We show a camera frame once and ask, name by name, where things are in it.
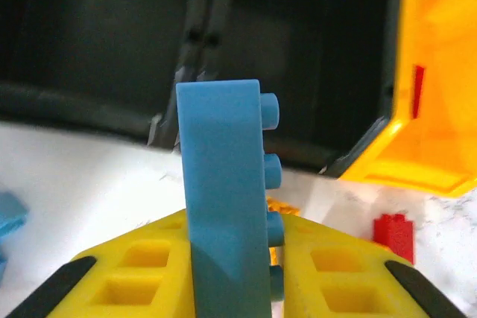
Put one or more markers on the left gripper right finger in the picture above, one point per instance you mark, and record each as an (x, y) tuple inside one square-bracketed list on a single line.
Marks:
[(335, 280)]

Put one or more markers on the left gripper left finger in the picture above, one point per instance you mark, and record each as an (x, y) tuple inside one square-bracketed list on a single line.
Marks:
[(149, 280)]

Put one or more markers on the red lego brick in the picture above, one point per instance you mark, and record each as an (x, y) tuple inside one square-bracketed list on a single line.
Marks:
[(395, 236), (418, 91)]

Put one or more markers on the yellow lego plate orange print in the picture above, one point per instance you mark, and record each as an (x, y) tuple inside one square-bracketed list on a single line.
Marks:
[(283, 206)]

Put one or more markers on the long blue lego brick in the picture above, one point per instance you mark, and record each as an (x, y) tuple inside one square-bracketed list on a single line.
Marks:
[(223, 184)]

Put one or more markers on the black plastic bin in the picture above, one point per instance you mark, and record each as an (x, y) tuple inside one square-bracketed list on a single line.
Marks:
[(93, 35), (298, 53)]

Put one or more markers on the yellow plastic bin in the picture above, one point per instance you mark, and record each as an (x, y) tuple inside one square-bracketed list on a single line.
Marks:
[(439, 72)]

